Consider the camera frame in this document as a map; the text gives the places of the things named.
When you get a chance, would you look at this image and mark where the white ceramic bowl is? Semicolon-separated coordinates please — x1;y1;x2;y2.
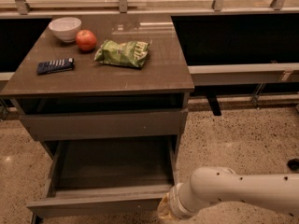
49;17;81;43

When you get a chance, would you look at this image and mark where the green chip bag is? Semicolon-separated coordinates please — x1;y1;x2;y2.
94;39;150;69

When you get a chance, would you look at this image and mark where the black wheel on floor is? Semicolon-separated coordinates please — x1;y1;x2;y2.
287;159;299;171

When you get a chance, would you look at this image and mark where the grey horizontal bench rail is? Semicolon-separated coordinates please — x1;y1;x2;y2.
189;63;299;86

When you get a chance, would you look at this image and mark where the grey drawer cabinet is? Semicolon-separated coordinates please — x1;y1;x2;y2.
0;14;195;224

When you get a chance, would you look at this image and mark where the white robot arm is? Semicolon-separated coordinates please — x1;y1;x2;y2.
157;167;299;220

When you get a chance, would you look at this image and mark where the grey drawer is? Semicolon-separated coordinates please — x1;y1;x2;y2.
21;108;188;141
27;136;176;217

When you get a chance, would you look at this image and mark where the dark blue snack bar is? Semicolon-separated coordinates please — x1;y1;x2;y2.
36;58;75;76

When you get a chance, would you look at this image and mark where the black cabinet caster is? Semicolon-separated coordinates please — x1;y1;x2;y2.
31;214;43;224

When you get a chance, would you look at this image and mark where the red apple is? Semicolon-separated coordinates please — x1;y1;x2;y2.
76;30;97;51

